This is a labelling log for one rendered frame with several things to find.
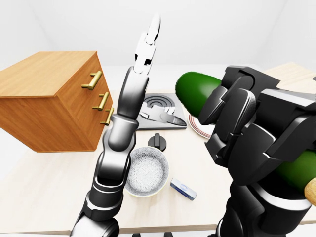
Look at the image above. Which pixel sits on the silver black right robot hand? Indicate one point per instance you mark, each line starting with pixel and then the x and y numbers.
pixel 247 118

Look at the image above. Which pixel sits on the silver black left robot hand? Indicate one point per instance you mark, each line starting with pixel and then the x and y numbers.
pixel 134 93

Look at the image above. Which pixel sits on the green wine bottle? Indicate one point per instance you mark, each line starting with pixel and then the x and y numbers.
pixel 192 91

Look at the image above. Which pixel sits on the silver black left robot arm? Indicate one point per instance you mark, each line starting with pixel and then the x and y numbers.
pixel 111 168

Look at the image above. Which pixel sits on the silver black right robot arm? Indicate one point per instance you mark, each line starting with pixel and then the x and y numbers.
pixel 259 212

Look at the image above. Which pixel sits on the medium wooden cabinet drawer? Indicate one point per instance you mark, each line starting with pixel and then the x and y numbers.
pixel 92 116

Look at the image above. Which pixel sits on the small wooden cabinet drawer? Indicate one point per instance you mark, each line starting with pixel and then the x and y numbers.
pixel 100 130

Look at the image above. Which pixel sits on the large wooden cabinet drawer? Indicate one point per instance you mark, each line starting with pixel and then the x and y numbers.
pixel 79 98

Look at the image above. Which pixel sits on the wooden cabinet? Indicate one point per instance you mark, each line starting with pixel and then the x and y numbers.
pixel 44 116

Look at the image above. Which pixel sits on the flat dark stove plate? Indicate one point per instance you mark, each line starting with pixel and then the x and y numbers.
pixel 158 101

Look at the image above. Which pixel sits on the plate with red rings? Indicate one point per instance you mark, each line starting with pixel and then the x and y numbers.
pixel 197 127

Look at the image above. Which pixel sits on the round black knob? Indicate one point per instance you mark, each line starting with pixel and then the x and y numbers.
pixel 158 141

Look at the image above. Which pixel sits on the patterned white bowl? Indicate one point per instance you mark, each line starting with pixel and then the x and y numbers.
pixel 148 172

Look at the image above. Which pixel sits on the small blue white box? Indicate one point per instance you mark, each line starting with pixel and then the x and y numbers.
pixel 183 188

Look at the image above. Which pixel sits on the small dark shape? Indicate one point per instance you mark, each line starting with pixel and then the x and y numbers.
pixel 168 235
pixel 137 235

